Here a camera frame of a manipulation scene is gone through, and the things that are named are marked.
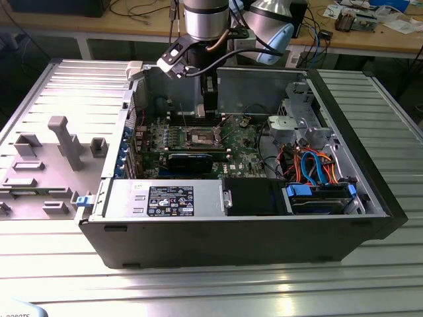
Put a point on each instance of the black power supply label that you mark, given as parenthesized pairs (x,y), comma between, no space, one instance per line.
(172,201)

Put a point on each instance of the grey parts rack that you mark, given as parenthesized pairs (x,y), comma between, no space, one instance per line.
(36,198)

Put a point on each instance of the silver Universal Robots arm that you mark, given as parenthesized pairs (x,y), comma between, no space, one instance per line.
(205,20)

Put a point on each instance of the printed white leaflet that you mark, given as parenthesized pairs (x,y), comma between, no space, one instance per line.
(332,11)

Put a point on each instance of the CPU socket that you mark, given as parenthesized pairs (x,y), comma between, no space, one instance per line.
(201,140)

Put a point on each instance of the black box on desk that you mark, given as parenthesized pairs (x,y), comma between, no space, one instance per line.
(302,20)

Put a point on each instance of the blue plastic clip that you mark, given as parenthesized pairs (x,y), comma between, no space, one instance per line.
(83,201)

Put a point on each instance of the hard disk in blue carrier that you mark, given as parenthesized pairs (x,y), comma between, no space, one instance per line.
(317,206)

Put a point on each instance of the black open PC case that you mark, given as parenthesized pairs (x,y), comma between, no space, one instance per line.
(231,241)

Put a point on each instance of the white papers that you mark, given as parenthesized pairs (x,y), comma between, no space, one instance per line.
(401,26)

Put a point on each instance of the blue box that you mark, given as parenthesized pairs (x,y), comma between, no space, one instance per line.
(390,5)

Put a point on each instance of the small black device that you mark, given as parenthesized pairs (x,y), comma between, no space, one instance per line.
(326,34)

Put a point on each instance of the black graphics card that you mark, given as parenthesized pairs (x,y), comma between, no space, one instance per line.
(190,163)

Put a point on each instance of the wooden desk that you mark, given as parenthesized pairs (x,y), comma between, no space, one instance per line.
(132,23)

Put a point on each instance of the silver power supply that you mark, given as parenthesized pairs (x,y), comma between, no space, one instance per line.
(125,201)

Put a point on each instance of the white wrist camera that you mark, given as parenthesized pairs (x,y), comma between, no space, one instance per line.
(168,62)

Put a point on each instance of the copper heat sink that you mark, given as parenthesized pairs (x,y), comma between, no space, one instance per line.
(344,21)

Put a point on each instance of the blue expansion slot latch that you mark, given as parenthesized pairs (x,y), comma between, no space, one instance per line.
(122,160)
(128,132)
(124,146)
(119,172)

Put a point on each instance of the black RAM slot row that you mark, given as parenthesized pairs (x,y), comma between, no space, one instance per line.
(178,120)
(198,151)

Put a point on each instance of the silver metal drive cage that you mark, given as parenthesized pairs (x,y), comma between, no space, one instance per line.
(287,123)

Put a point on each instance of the black case fan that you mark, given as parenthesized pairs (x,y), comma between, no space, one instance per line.
(162,105)

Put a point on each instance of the green motherboard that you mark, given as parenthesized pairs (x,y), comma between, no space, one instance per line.
(244,155)

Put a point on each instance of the pale blue teach pendant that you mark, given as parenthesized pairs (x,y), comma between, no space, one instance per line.
(20,308)

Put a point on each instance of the small brown board connector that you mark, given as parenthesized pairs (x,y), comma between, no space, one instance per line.
(245,122)

